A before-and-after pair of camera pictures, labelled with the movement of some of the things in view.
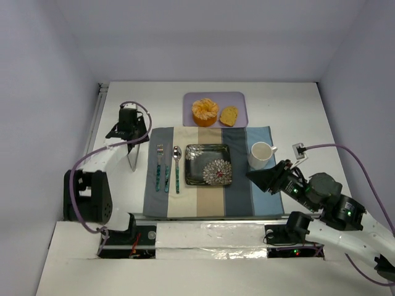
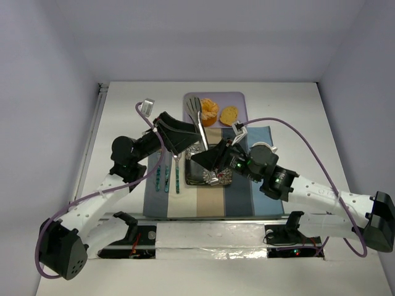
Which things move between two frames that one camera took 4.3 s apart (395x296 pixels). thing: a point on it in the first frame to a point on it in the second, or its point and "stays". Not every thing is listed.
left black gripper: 122,134 to 162,129
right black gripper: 276,179 to 221,155
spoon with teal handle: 177,153 stays
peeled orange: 205,112 stays
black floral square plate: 208,164 stays
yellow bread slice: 228,116 stays
